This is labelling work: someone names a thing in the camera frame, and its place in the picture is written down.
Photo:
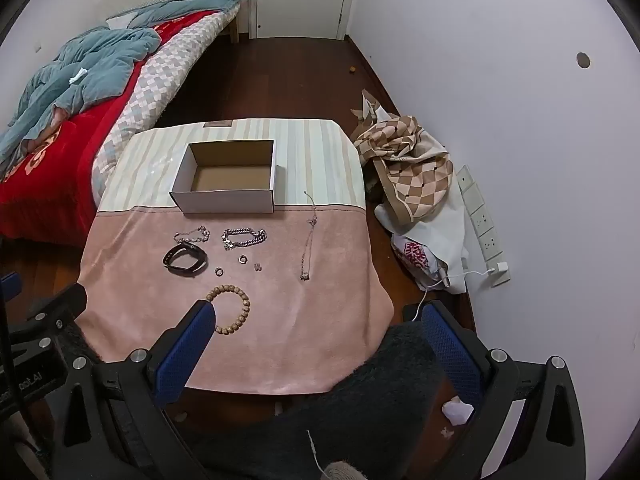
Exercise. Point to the dark fuzzy cloth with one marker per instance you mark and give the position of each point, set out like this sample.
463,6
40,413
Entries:
350,410

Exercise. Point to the wooden bed frame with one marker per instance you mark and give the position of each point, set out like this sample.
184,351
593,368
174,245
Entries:
242,20

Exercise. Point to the bed with red blanket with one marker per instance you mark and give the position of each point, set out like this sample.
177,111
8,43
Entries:
55,170

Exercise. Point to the teal quilt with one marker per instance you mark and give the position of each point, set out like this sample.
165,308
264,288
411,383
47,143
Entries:
100,70

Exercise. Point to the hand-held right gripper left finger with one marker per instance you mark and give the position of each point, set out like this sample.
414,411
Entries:
184,352

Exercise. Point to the round grey wall cap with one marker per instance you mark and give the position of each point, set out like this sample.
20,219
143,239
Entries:
583,60

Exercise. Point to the black wristband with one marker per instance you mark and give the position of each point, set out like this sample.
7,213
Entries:
198,256

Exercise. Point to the white charger plug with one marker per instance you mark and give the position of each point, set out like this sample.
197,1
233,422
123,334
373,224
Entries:
501,267

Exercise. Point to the white plastic bag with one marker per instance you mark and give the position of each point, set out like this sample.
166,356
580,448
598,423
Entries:
442,240

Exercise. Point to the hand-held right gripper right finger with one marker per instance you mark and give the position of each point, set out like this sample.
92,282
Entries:
451,352

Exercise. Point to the beige knitted cloth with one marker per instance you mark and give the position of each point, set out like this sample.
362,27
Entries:
345,472

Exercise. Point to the beige checkered scarf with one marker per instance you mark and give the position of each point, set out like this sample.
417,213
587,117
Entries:
410,170

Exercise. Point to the crumpled white tissue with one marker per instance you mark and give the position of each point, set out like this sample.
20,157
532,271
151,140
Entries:
457,410

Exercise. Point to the small white paper scrap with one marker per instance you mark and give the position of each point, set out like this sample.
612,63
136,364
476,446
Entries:
79,76

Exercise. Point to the checkered beige quilt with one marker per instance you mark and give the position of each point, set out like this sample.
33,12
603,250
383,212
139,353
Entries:
155,85

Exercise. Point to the white cardboard box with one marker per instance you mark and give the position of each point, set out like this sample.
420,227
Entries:
225,180

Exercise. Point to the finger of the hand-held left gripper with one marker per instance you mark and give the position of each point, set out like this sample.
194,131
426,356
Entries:
55,310
9,290

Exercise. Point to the white wall socket strip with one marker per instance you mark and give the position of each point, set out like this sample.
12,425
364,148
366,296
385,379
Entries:
480,220

